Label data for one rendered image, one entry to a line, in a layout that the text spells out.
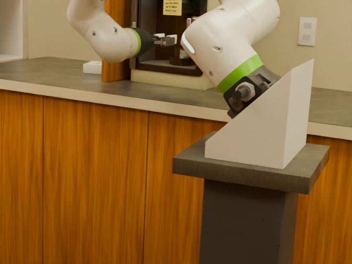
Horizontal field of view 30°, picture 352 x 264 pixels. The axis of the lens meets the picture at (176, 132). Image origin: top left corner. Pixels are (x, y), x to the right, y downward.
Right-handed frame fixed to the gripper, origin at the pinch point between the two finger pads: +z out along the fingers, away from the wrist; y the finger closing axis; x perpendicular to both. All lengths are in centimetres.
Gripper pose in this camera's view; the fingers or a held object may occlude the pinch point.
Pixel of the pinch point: (165, 39)
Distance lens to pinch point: 226.6
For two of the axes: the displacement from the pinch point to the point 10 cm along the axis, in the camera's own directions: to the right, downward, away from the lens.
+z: 4.3, -1.7, 8.9
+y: -9.0, -1.6, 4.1
